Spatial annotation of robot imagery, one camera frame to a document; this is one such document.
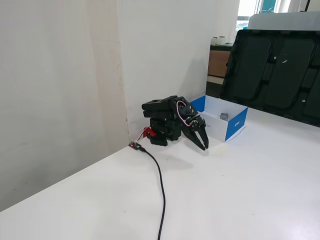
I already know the blue cardboard box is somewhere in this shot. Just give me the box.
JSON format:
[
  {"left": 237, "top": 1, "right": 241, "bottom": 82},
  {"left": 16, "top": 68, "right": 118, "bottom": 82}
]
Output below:
[{"left": 189, "top": 94, "right": 249, "bottom": 143}]

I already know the white board wire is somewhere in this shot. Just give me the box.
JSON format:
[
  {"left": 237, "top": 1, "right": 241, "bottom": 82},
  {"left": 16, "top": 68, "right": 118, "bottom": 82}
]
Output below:
[{"left": 134, "top": 129, "right": 149, "bottom": 144}]

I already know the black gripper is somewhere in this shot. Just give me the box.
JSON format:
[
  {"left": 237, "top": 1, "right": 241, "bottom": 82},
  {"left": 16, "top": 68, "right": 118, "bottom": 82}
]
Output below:
[{"left": 181, "top": 113, "right": 210, "bottom": 151}]

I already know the black plastic tray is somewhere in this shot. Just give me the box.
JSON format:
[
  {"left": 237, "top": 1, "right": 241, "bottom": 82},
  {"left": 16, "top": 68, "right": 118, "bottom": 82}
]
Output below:
[{"left": 219, "top": 29, "right": 320, "bottom": 127}]

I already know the black power cable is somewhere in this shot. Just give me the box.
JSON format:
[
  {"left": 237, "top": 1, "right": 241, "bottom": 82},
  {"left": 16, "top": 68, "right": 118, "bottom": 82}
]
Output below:
[{"left": 139, "top": 146, "right": 167, "bottom": 240}]

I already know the white gripper servo wire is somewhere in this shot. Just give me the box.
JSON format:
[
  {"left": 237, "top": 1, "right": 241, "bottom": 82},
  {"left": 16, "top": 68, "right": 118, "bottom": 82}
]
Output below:
[{"left": 174, "top": 99, "right": 193, "bottom": 126}]

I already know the brown cardboard box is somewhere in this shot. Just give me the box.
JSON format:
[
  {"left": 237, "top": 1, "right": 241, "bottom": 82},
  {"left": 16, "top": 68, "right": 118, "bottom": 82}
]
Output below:
[{"left": 207, "top": 49, "right": 232, "bottom": 78}]

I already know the controller board with red light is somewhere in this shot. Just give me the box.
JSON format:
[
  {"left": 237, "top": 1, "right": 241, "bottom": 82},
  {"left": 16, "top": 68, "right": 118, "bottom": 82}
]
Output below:
[{"left": 127, "top": 141, "right": 147, "bottom": 152}]

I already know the white rounded panel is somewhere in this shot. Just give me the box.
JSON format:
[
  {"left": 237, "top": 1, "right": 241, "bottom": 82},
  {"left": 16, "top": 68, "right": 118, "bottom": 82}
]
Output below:
[{"left": 248, "top": 10, "right": 320, "bottom": 32}]

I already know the red clamp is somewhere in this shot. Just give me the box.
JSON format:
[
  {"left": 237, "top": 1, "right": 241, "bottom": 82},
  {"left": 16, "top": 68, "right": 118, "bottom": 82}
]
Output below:
[{"left": 141, "top": 126, "right": 158, "bottom": 139}]

